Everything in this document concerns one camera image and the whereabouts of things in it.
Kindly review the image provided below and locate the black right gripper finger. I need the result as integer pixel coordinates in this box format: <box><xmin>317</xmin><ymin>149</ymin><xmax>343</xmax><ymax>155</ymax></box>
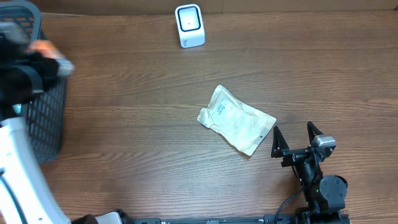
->
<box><xmin>271</xmin><ymin>126</ymin><xmax>289</xmax><ymax>158</ymax></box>
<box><xmin>307</xmin><ymin>121</ymin><xmax>323</xmax><ymax>146</ymax></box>

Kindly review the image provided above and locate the white pouch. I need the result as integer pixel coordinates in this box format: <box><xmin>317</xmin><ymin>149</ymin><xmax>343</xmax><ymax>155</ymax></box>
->
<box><xmin>197</xmin><ymin>85</ymin><xmax>276</xmax><ymax>156</ymax></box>

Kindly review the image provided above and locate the orange snack packet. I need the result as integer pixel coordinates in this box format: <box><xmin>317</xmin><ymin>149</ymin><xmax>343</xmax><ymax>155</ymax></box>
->
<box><xmin>27</xmin><ymin>40</ymin><xmax>65</xmax><ymax>59</ymax></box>

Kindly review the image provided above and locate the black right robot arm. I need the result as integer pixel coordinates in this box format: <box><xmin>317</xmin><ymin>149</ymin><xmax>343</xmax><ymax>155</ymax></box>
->
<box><xmin>271</xmin><ymin>121</ymin><xmax>350</xmax><ymax>224</ymax></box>

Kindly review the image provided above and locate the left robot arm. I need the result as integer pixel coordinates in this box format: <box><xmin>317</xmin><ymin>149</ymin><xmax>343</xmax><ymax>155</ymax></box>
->
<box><xmin>1</xmin><ymin>33</ymin><xmax>73</xmax><ymax>223</ymax></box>

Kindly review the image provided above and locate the white barcode scanner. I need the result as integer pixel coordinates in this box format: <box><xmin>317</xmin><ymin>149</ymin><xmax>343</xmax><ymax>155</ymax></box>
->
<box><xmin>175</xmin><ymin>4</ymin><xmax>205</xmax><ymax>49</ymax></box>

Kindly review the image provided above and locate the grey plastic mesh basket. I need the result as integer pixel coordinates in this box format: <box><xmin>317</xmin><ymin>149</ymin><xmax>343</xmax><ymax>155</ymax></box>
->
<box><xmin>1</xmin><ymin>1</ymin><xmax>67</xmax><ymax>164</ymax></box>

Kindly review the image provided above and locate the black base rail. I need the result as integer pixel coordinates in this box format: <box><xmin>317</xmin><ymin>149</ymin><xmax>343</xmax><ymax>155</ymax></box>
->
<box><xmin>130</xmin><ymin>215</ymin><xmax>351</xmax><ymax>224</ymax></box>

